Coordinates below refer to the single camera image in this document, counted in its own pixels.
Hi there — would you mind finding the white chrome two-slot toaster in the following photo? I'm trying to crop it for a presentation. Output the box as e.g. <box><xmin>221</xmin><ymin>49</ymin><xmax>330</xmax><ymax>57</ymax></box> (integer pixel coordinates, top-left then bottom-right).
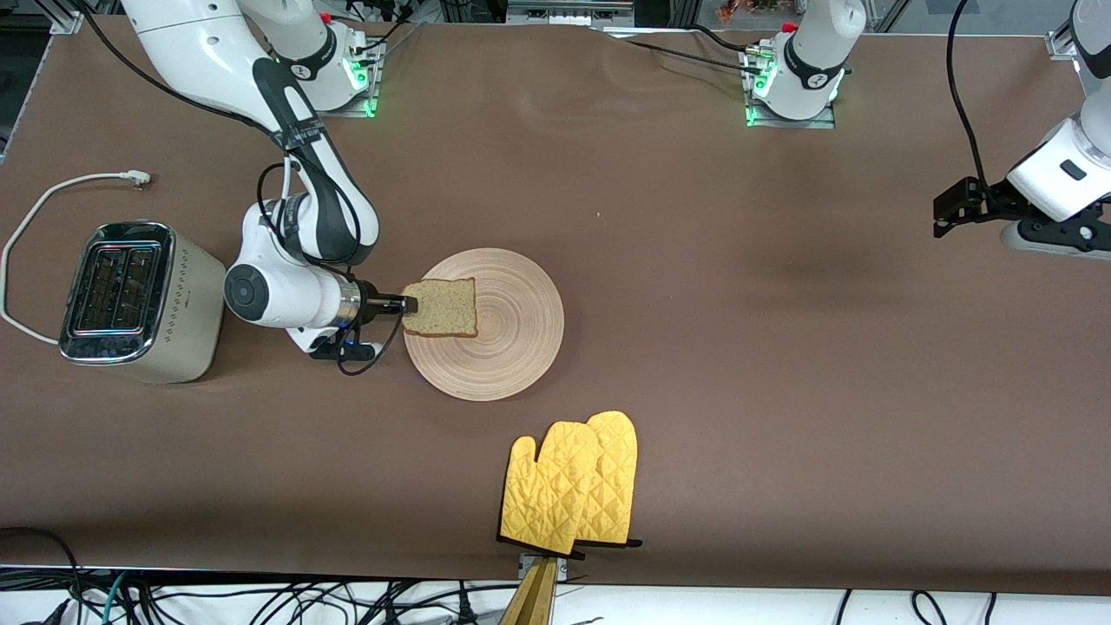
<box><xmin>58</xmin><ymin>220</ymin><xmax>228</xmax><ymax>385</ymax></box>

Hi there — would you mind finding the teal floor cable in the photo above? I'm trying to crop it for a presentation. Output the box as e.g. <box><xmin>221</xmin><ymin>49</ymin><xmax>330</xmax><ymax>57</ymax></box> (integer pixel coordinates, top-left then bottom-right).
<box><xmin>101</xmin><ymin>570</ymin><xmax>133</xmax><ymax>625</ymax></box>

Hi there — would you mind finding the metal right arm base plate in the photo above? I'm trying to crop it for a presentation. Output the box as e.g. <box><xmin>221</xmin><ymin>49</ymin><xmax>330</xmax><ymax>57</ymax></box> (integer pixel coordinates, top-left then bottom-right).
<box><xmin>286</xmin><ymin>39</ymin><xmax>385</xmax><ymax>119</ymax></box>

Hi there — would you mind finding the round wooden plate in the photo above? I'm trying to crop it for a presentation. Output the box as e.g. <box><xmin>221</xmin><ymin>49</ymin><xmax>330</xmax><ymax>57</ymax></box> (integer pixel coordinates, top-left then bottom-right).
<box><xmin>403</xmin><ymin>248</ymin><xmax>565</xmax><ymax>402</ymax></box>

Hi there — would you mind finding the brown bread slice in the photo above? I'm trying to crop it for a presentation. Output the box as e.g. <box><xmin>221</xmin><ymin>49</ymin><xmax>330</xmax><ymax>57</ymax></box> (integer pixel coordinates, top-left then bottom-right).
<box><xmin>398</xmin><ymin>278</ymin><xmax>479</xmax><ymax>339</ymax></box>

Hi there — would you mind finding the black looped floor cable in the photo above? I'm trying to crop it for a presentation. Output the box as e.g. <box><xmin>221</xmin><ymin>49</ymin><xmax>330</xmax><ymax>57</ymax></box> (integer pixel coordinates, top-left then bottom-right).
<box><xmin>0</xmin><ymin>527</ymin><xmax>85</xmax><ymax>610</ymax></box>

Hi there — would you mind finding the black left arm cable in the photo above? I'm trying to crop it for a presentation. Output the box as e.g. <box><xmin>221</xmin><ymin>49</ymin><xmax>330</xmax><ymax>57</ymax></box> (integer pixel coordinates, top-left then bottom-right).
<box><xmin>945</xmin><ymin>0</ymin><xmax>992</xmax><ymax>190</ymax></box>

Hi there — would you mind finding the wooden stand with metal bracket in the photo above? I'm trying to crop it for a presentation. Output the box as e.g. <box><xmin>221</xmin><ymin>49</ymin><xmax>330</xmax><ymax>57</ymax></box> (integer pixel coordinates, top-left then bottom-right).
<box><xmin>499</xmin><ymin>554</ymin><xmax>569</xmax><ymax>625</ymax></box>

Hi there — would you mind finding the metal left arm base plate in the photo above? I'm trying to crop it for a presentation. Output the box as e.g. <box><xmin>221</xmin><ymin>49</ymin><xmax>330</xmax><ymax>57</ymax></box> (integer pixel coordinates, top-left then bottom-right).
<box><xmin>743</xmin><ymin>48</ymin><xmax>839</xmax><ymax>130</ymax></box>

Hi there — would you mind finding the black cable across table edge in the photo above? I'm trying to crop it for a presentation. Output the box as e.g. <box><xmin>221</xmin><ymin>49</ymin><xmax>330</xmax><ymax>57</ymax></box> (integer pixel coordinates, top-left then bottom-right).
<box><xmin>599</xmin><ymin>24</ymin><xmax>766</xmax><ymax>79</ymax></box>

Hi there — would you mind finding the yellow quilted oven mitt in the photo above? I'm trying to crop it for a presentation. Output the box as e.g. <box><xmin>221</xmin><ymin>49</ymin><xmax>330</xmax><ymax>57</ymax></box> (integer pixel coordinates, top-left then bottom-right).
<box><xmin>499</xmin><ymin>422</ymin><xmax>602</xmax><ymax>556</ymax></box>
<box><xmin>573</xmin><ymin>411</ymin><xmax>644</xmax><ymax>549</ymax></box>

